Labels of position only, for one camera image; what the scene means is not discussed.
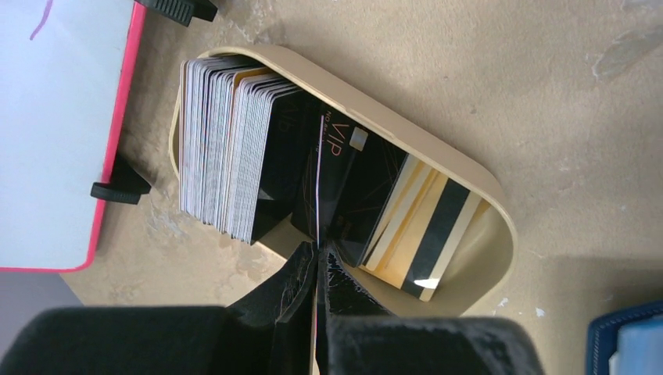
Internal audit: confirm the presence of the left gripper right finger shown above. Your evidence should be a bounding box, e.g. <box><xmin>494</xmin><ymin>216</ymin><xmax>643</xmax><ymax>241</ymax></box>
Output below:
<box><xmin>316</xmin><ymin>247</ymin><xmax>543</xmax><ymax>374</ymax></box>

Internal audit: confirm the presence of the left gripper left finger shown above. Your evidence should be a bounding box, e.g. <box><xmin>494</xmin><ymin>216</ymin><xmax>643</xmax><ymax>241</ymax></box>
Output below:
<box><xmin>1</xmin><ymin>242</ymin><xmax>317</xmax><ymax>374</ymax></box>

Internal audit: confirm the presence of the black VIP card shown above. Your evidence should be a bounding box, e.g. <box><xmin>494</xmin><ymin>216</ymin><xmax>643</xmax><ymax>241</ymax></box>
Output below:
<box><xmin>291</xmin><ymin>103</ymin><xmax>408</xmax><ymax>266</ymax></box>

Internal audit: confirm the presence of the blue leather card holder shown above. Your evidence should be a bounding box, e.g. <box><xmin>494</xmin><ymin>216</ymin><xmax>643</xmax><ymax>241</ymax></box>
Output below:
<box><xmin>585</xmin><ymin>300</ymin><xmax>662</xmax><ymax>375</ymax></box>

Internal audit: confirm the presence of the beige oval card tray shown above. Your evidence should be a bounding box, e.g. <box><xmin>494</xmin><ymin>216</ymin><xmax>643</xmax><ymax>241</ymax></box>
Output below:
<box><xmin>170</xmin><ymin>45</ymin><xmax>518</xmax><ymax>316</ymax></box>

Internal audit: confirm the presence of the black whiteboard stand clip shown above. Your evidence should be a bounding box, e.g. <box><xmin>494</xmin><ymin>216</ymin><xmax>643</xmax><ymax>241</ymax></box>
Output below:
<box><xmin>90</xmin><ymin>154</ymin><xmax>152</xmax><ymax>205</ymax></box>
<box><xmin>135</xmin><ymin>0</ymin><xmax>218</xmax><ymax>27</ymax></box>

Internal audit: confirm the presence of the whiteboard with pink frame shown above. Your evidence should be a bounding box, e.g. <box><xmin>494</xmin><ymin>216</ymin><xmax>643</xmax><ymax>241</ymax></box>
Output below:
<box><xmin>1</xmin><ymin>1</ymin><xmax>146</xmax><ymax>272</ymax></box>

